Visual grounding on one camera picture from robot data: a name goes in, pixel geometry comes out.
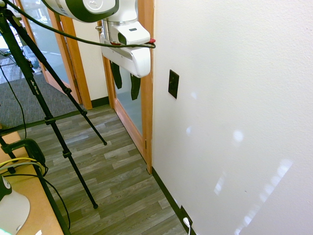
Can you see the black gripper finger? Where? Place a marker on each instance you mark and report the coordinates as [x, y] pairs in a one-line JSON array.
[[118, 76], [134, 88]]

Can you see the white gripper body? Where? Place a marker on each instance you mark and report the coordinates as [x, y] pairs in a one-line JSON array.
[[137, 61]]

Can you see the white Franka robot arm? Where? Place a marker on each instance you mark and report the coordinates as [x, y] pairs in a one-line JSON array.
[[93, 8]]

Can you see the frosted glass door panel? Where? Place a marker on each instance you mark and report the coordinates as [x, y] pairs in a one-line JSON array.
[[130, 110]]

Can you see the small red tab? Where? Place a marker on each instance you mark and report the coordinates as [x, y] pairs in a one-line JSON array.
[[152, 40]]

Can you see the wooden framed glass office door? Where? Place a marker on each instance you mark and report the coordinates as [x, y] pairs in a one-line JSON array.
[[73, 61]]

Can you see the brass door hinge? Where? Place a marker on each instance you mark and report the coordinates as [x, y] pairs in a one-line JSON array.
[[146, 144]]

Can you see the black baseboard strip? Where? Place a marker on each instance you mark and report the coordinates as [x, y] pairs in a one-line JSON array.
[[166, 188]]

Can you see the black C clamp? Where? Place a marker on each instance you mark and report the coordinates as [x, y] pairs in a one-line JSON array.
[[29, 147]]

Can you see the white power plug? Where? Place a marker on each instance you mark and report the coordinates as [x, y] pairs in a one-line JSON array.
[[186, 221]]

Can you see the wooden door frame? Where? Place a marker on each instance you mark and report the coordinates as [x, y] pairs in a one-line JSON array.
[[148, 102]]

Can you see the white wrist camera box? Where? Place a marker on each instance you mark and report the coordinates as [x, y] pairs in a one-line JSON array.
[[134, 33]]

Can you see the dark light switch plate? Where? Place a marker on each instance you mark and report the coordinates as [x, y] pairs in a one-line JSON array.
[[173, 84]]

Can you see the black camera tripod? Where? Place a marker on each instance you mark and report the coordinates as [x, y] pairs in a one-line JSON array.
[[36, 83]]

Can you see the dark wall outlet plate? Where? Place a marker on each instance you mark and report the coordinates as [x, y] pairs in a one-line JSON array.
[[187, 213]]

